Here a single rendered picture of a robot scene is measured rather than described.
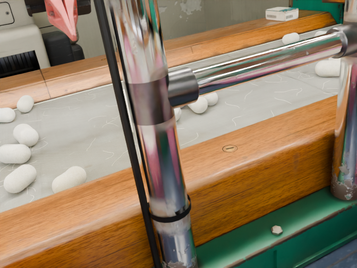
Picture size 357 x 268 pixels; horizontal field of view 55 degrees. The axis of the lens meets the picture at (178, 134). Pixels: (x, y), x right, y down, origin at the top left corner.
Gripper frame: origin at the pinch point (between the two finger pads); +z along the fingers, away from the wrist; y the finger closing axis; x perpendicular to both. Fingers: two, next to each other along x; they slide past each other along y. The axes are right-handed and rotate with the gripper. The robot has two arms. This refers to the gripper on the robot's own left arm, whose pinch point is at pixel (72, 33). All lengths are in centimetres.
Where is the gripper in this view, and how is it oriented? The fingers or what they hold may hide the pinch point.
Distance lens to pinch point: 56.2
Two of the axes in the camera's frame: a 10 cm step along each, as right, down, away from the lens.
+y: 9.0, -2.8, 3.3
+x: -1.8, 4.4, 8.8
